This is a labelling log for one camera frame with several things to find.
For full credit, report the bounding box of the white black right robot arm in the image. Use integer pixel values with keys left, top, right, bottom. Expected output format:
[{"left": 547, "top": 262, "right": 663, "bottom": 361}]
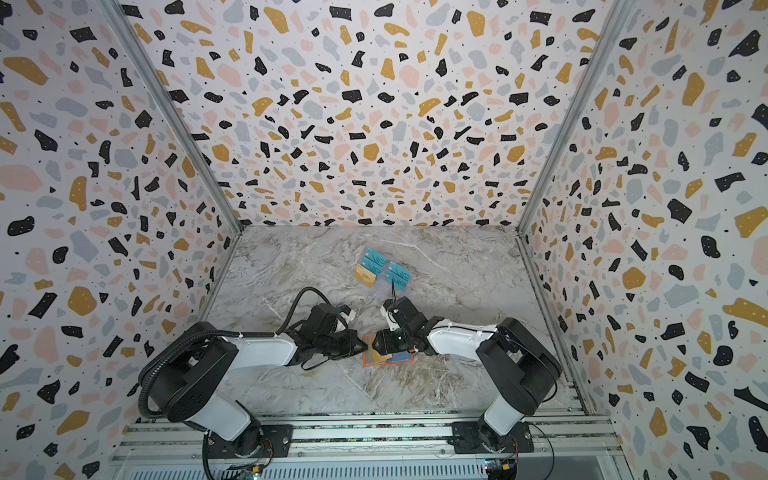
[{"left": 372, "top": 297, "right": 563, "bottom": 442}]

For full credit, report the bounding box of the teal VIP card left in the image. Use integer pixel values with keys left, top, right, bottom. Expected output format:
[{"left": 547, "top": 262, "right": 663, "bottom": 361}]
[{"left": 361, "top": 248, "right": 388, "bottom": 276}]

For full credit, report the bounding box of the gold VIP card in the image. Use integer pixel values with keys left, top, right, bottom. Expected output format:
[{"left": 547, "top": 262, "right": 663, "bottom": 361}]
[
  {"left": 354, "top": 264, "right": 377, "bottom": 288},
  {"left": 368, "top": 349, "right": 392, "bottom": 365}
]

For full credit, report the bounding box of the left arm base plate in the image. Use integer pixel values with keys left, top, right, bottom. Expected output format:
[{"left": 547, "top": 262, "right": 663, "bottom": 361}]
[{"left": 204, "top": 424, "right": 294, "bottom": 462}]

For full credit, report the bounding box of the aluminium left corner post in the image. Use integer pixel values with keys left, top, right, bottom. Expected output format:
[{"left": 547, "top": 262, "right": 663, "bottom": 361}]
[{"left": 96, "top": 1, "right": 243, "bottom": 234}]

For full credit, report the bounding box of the black corrugated cable conduit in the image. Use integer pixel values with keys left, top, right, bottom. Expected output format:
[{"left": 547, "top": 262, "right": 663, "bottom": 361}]
[{"left": 136, "top": 286, "right": 337, "bottom": 419}]

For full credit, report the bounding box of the aluminium corner post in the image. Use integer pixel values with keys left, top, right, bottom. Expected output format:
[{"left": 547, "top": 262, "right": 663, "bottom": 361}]
[
  {"left": 96, "top": 1, "right": 243, "bottom": 234},
  {"left": 516, "top": 0, "right": 637, "bottom": 236}
]

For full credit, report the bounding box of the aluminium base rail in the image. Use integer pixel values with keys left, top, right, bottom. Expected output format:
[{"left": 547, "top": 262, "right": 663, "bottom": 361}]
[{"left": 104, "top": 410, "right": 633, "bottom": 479}]

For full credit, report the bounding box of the teal VIP card right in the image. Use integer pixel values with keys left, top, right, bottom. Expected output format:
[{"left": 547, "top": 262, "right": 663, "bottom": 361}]
[{"left": 385, "top": 261, "right": 411, "bottom": 291}]

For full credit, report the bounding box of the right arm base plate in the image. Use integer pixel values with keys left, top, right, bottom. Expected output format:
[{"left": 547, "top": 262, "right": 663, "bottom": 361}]
[{"left": 448, "top": 421, "right": 534, "bottom": 456}]

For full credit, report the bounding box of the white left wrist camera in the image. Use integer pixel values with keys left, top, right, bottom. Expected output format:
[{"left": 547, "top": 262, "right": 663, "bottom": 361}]
[{"left": 339, "top": 305, "right": 357, "bottom": 322}]

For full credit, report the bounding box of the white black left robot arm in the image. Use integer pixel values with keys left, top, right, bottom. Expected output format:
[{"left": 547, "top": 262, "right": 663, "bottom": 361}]
[{"left": 138, "top": 303, "right": 367, "bottom": 442}]

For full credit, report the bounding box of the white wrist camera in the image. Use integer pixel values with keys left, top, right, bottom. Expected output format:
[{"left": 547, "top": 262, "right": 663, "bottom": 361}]
[
  {"left": 380, "top": 306, "right": 400, "bottom": 331},
  {"left": 339, "top": 305, "right": 357, "bottom": 322}
]

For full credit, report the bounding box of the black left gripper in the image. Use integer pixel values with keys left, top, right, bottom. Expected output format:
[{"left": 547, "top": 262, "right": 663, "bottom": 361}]
[{"left": 318, "top": 329, "right": 372, "bottom": 359}]

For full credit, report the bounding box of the aluminium right corner post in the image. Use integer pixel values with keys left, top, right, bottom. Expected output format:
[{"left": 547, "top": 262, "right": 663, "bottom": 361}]
[{"left": 516, "top": 0, "right": 637, "bottom": 236}]

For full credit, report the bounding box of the clear acrylic card display stand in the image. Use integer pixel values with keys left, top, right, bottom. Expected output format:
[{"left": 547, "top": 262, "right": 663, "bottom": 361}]
[{"left": 355, "top": 247, "right": 412, "bottom": 297}]

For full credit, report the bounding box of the teal vip card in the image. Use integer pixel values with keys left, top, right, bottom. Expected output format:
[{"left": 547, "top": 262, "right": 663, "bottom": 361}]
[
  {"left": 385, "top": 261, "right": 411, "bottom": 291},
  {"left": 361, "top": 248, "right": 388, "bottom": 276}
]

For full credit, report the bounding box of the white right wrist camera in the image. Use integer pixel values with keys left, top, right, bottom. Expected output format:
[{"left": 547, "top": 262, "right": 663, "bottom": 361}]
[{"left": 380, "top": 306, "right": 400, "bottom": 331}]

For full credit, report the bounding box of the orange card wallet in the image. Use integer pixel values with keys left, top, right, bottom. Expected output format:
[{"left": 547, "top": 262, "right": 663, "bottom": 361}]
[{"left": 363, "top": 333, "right": 414, "bottom": 368}]

